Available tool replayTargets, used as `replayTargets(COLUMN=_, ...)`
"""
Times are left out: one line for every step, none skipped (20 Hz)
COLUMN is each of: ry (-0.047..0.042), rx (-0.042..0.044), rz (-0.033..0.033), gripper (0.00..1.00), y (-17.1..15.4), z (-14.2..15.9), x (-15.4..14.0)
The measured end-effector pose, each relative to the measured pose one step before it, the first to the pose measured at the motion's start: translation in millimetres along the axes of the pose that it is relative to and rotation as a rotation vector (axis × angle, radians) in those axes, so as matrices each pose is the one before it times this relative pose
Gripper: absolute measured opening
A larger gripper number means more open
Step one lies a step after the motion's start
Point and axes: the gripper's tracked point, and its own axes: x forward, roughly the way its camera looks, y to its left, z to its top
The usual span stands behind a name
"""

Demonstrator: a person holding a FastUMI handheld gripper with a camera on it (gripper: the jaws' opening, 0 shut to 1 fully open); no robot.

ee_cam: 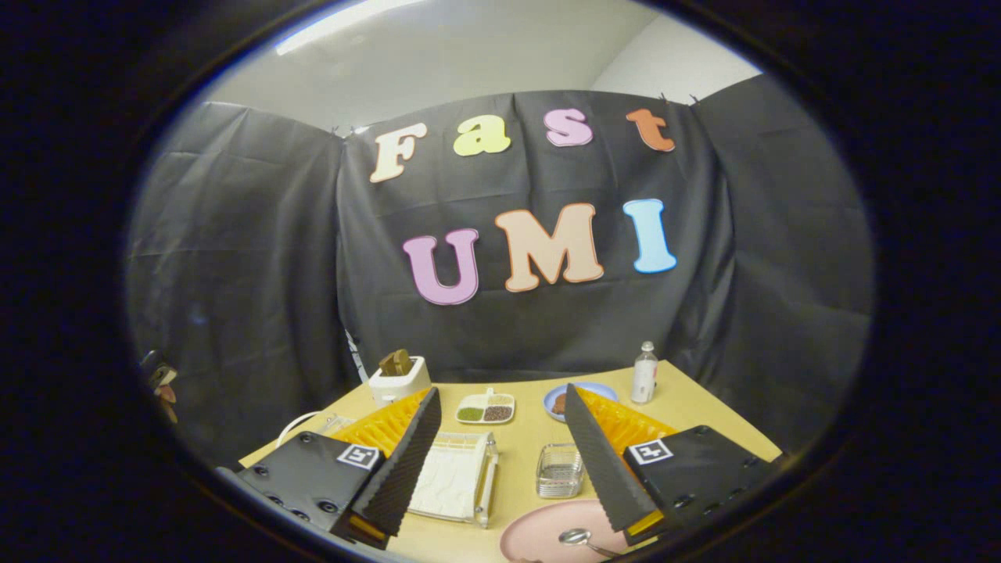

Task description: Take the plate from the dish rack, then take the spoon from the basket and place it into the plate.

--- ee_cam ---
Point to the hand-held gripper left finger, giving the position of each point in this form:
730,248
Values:
407,461

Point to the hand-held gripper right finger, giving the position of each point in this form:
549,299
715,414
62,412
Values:
598,461

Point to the metal spoon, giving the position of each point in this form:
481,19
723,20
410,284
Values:
575,537

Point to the pink plate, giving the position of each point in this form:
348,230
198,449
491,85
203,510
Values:
539,532

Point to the blue plate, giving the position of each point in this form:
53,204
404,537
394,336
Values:
598,389

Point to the white divided dish with beans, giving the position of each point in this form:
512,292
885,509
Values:
486,410

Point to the brown food piece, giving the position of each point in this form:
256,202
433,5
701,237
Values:
559,403

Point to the white toaster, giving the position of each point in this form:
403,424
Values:
395,385

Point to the clear plastic bottle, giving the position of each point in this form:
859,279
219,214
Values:
644,379

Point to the brown bread slice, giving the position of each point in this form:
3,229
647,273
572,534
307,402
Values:
396,363

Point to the black backdrop cloth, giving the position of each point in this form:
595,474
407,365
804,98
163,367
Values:
258,297

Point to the dark blurred object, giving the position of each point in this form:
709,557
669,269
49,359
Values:
163,383

